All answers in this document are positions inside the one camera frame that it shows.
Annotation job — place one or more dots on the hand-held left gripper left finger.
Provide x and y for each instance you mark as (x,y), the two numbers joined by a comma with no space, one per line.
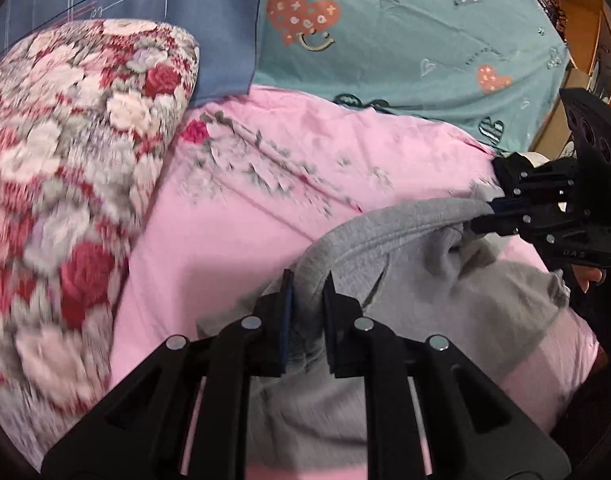
(287,305)

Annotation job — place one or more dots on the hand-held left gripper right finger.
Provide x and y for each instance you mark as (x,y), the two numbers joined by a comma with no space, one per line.
(329,310)

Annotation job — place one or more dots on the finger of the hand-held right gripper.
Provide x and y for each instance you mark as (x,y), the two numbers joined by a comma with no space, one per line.
(515,176)
(505,217)

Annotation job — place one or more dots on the grey pants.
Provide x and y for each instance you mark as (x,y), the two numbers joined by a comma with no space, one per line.
(385,280)

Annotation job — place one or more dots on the person's right hand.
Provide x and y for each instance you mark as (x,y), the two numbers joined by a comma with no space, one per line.
(588,277)

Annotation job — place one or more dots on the pink floral bed sheet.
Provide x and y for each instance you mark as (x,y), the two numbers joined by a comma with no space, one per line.
(265,220)

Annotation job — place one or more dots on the wooden furniture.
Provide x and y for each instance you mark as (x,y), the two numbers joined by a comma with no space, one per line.
(583,55)

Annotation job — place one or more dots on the teal heart print sheet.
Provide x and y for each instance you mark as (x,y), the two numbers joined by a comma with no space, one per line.
(410,45)

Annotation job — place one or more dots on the red rose floral pillow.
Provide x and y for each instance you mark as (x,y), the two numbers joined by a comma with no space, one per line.
(70,175)

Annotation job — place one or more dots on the blue plaid pillow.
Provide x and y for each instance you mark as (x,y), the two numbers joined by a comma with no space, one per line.
(135,20)

